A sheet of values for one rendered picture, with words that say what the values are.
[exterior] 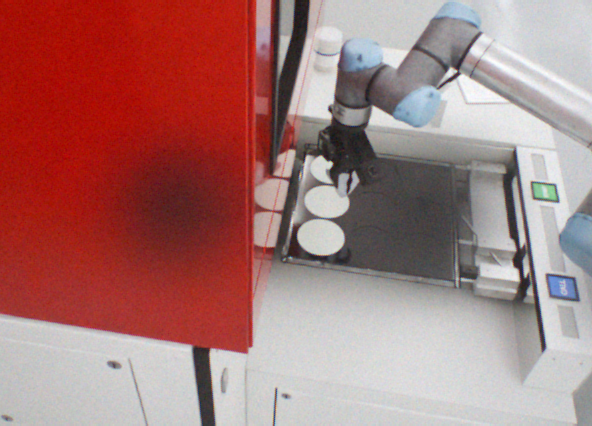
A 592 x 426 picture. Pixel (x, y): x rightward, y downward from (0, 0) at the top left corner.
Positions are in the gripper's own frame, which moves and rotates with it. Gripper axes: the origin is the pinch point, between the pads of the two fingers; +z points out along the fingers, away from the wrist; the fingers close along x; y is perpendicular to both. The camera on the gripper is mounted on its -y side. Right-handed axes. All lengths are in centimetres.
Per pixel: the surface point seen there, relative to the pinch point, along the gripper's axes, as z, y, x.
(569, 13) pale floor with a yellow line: 97, 129, -277
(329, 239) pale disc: 7.4, -3.7, 6.0
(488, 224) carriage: 9.3, -16.9, -28.9
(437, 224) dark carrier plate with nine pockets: 7.4, -12.1, -17.3
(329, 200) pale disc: 7.3, 5.7, -0.6
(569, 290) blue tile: 0.9, -41.2, -22.8
